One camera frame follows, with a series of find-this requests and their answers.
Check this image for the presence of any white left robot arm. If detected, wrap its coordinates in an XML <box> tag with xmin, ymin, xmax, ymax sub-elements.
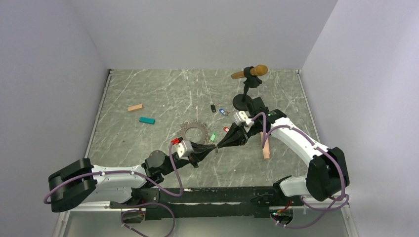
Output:
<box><xmin>43</xmin><ymin>140</ymin><xmax>217</xmax><ymax>213</ymax></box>

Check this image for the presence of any metal disc with keyrings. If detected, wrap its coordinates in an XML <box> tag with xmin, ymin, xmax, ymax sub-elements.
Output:
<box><xmin>178</xmin><ymin>120</ymin><xmax>209</xmax><ymax>144</ymax></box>

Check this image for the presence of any green key tag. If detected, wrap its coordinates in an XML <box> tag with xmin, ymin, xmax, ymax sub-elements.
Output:
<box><xmin>209</xmin><ymin>132</ymin><xmax>217</xmax><ymax>143</ymax></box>

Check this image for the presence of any pink toy microphone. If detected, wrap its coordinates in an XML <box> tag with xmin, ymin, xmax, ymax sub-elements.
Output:
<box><xmin>260</xmin><ymin>132</ymin><xmax>270</xmax><ymax>160</ymax></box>

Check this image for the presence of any black microphone stand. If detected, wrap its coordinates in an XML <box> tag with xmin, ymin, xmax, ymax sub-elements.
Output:
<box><xmin>232</xmin><ymin>77</ymin><xmax>262</xmax><ymax>111</ymax></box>

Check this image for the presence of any black key tag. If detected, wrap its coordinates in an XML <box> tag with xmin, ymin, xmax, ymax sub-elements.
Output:
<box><xmin>210</xmin><ymin>104</ymin><xmax>216</xmax><ymax>113</ymax></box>

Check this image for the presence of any teal wooden block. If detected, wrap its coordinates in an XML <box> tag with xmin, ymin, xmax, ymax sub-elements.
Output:
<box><xmin>139</xmin><ymin>117</ymin><xmax>155</xmax><ymax>124</ymax></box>

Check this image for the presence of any natural wooden block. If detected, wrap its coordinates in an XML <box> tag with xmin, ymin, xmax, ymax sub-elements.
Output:
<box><xmin>127</xmin><ymin>104</ymin><xmax>143</xmax><ymax>112</ymax></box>

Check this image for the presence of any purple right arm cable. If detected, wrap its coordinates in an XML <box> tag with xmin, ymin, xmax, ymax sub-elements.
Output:
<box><xmin>249</xmin><ymin>112</ymin><xmax>350</xmax><ymax>230</ymax></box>

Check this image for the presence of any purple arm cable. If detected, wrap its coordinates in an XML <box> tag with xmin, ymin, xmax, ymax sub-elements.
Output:
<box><xmin>43</xmin><ymin>142</ymin><xmax>185</xmax><ymax>237</ymax></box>
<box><xmin>249</xmin><ymin>112</ymin><xmax>350</xmax><ymax>230</ymax></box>

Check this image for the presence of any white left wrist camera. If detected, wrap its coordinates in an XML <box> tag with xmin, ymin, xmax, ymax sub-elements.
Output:
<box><xmin>171</xmin><ymin>138</ymin><xmax>193</xmax><ymax>158</ymax></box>

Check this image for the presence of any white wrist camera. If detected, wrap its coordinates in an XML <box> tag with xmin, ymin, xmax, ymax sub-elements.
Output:
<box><xmin>233</xmin><ymin>111</ymin><xmax>254</xmax><ymax>127</ymax></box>
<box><xmin>171</xmin><ymin>138</ymin><xmax>193</xmax><ymax>158</ymax></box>

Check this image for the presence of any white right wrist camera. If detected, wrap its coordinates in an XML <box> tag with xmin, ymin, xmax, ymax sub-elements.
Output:
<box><xmin>233</xmin><ymin>111</ymin><xmax>254</xmax><ymax>127</ymax></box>

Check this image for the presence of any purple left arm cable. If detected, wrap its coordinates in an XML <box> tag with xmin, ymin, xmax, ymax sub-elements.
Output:
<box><xmin>43</xmin><ymin>142</ymin><xmax>185</xmax><ymax>237</ymax></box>

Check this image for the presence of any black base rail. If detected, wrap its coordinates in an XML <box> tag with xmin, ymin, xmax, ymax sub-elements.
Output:
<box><xmin>109</xmin><ymin>186</ymin><xmax>305</xmax><ymax>220</ymax></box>

